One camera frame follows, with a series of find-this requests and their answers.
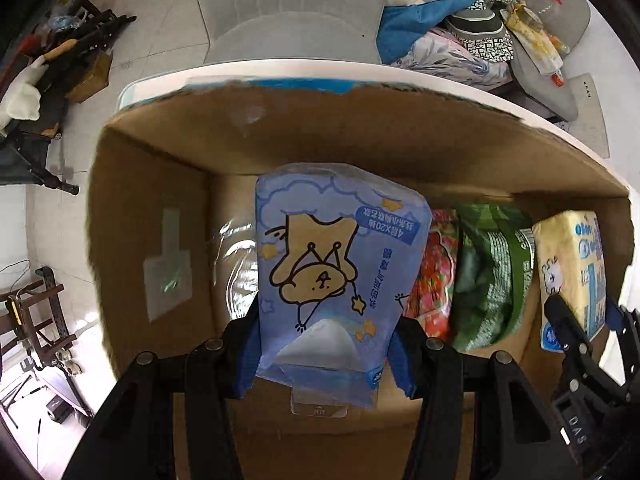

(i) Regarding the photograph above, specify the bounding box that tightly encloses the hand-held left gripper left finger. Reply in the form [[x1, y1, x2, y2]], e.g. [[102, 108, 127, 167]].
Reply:
[[62, 297, 262, 480]]

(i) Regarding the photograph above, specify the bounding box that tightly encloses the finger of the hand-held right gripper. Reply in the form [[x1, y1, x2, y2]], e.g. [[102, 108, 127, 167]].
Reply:
[[544, 294, 597, 377], [605, 302, 640, 386]]

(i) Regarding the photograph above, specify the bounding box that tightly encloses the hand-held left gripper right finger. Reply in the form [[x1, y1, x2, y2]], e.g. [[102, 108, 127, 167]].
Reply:
[[391, 316, 568, 480]]

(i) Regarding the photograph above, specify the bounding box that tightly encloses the yellow cartoon tissue pack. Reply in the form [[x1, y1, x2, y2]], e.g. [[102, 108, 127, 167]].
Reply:
[[531, 210, 608, 353]]

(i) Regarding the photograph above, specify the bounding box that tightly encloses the blue cartoon tissue pack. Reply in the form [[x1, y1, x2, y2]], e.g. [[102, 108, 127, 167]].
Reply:
[[254, 162, 433, 418]]

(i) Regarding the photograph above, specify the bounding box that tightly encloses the large cardboard box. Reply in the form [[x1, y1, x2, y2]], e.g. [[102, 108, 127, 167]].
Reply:
[[87, 77, 633, 480]]

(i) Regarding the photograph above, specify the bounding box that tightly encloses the red snack packet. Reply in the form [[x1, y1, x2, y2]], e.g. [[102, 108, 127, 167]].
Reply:
[[402, 208, 461, 341]]

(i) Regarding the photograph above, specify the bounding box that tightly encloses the green snack packet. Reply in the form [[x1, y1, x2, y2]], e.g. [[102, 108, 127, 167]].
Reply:
[[450, 203, 536, 353]]

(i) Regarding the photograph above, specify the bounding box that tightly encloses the black metal rack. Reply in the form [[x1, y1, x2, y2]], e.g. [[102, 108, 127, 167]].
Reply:
[[0, 265, 96, 418]]

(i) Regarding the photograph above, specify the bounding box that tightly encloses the white flat device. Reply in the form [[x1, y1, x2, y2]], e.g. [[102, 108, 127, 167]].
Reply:
[[567, 72, 612, 159]]

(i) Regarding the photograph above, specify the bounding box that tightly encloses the yellow plastic packet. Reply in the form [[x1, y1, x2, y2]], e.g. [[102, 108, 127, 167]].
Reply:
[[502, 2, 568, 86]]

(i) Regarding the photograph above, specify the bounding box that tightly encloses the floral cloth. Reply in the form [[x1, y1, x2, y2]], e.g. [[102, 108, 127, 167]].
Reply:
[[392, 27, 513, 93]]

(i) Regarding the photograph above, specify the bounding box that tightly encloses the black white patterned pillow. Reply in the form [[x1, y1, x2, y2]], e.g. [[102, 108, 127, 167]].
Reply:
[[445, 0, 516, 63]]

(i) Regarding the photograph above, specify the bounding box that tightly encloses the grey sofa cushion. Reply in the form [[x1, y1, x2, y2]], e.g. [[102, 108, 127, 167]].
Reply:
[[517, 0, 592, 47]]

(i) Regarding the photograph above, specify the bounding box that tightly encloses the small cardboard box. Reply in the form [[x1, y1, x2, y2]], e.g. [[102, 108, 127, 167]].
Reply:
[[67, 52, 114, 104]]

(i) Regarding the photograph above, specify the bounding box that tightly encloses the blue cloth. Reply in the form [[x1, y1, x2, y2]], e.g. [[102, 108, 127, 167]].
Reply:
[[377, 0, 516, 63]]

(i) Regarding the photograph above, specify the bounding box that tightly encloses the white glove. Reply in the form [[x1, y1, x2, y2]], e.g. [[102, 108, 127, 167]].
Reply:
[[0, 57, 49, 133]]

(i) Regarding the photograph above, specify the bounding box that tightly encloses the white chair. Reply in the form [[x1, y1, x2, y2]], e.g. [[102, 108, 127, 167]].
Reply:
[[187, 0, 393, 66]]

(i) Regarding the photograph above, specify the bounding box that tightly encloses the pile of black tripods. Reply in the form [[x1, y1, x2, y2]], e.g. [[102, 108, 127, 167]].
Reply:
[[0, 0, 137, 197]]

